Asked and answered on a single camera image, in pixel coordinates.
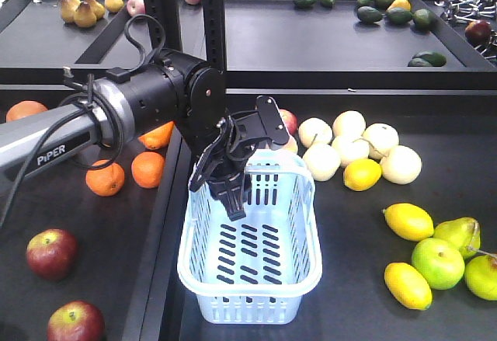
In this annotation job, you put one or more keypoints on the yellow lemon lower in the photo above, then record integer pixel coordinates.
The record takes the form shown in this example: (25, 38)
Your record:
(408, 286)

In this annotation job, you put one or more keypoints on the orange beside divider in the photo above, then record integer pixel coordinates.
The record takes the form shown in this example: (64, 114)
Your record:
(147, 169)

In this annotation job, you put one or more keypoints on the dark red apple near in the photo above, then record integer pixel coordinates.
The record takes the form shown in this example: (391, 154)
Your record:
(76, 320)

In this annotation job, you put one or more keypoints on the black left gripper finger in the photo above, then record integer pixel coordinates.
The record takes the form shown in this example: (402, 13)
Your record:
(233, 201)

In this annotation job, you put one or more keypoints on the yellow lemon upper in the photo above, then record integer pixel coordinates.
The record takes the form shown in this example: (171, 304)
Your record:
(361, 174)

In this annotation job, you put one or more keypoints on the pink peach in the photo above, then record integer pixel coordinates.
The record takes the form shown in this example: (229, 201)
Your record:
(291, 145)

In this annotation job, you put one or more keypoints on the red apple behind basket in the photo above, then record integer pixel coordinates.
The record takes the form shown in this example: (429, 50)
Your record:
(289, 120)

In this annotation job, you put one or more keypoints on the black perforated upright post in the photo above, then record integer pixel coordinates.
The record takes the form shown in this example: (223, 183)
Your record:
(198, 30)

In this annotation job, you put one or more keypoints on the green pear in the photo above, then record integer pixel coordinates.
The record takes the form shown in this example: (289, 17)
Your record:
(463, 233)

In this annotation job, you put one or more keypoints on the dark red apple far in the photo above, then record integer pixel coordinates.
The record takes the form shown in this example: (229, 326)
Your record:
(51, 254)

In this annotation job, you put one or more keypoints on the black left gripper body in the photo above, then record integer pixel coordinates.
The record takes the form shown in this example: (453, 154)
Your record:
(221, 166)

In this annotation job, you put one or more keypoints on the dark green avocado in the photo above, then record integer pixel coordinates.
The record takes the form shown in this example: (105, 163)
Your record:
(369, 15)

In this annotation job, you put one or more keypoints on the black wrist camera mount plate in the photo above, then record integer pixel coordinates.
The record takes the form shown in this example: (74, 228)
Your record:
(271, 127)

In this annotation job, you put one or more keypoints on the pale white pear front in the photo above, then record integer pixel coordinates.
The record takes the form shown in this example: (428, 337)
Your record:
(322, 160)

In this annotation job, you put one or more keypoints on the brown pear cluster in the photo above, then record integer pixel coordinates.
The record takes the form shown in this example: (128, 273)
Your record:
(86, 13)

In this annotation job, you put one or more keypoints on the yellow lemon middle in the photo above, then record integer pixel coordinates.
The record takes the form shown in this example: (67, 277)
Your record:
(409, 221)

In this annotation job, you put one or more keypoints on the dark red apple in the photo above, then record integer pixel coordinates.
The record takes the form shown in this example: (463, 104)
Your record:
(51, 254)
(76, 320)

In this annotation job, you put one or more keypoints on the yellow lemon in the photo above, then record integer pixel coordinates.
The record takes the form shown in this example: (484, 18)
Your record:
(408, 286)
(409, 221)
(361, 174)

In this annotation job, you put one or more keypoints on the large orange with navel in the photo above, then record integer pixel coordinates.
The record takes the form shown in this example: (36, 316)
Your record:
(159, 137)

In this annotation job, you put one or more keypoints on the orange front small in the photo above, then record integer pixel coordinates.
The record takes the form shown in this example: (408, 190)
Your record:
(107, 181)

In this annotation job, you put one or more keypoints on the green apple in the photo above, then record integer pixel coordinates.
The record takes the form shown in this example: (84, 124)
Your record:
(439, 262)

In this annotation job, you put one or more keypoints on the light blue plastic basket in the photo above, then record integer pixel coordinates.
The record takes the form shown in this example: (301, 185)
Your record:
(257, 269)

